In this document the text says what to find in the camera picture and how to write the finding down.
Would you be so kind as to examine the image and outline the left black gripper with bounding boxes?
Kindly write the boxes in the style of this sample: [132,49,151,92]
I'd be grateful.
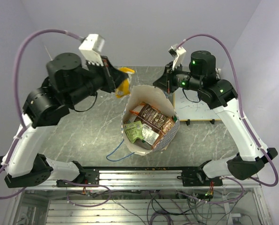
[66,54,128,106]

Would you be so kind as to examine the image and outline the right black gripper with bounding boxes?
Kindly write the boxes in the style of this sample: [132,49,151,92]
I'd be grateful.
[153,60,203,94]

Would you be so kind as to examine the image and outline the yellow snack bar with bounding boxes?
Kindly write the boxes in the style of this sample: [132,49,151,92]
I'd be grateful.
[115,67,135,98]

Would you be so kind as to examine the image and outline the checkered paper bag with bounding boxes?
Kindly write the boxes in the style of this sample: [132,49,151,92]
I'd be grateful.
[106,84,180,162]

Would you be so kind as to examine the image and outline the green snack packet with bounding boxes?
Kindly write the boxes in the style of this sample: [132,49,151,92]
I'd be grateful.
[123,121,143,143]

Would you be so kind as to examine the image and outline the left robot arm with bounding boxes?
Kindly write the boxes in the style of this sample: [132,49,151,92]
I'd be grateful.
[0,52,129,188]

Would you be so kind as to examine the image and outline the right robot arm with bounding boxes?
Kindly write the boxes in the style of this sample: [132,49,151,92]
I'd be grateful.
[153,47,278,186]

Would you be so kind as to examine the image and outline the brown snack bag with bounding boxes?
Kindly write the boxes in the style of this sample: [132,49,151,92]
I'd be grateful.
[134,103,177,150]

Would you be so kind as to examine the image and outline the orange snack packet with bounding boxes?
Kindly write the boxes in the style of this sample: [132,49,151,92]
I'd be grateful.
[129,102,146,115]

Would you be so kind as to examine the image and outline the white whiteboard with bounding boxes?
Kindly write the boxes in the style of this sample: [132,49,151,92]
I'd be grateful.
[173,89,221,121]

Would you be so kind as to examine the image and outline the white labelled snack packet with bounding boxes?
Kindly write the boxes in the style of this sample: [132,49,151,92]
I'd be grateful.
[142,124,159,145]

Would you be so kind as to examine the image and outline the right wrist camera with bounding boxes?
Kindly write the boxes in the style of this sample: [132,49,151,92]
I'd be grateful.
[168,44,187,70]

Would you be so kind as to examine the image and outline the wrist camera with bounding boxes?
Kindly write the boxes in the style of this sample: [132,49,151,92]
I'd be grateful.
[168,44,187,70]
[79,34,105,65]

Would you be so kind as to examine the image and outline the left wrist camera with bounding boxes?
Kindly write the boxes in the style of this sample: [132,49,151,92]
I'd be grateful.
[79,34,105,65]

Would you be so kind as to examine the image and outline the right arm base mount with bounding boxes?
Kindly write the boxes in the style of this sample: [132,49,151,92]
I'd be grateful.
[177,169,223,187]

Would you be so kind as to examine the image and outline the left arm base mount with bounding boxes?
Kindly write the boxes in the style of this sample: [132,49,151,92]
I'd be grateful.
[56,167,99,188]

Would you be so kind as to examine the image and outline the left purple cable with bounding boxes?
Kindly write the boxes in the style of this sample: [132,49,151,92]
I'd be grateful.
[0,29,86,200]

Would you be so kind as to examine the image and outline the aluminium rail frame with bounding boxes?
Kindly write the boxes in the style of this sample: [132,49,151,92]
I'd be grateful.
[3,65,271,225]

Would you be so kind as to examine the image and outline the loose wires under table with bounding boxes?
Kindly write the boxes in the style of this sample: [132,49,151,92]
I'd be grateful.
[66,179,248,225]

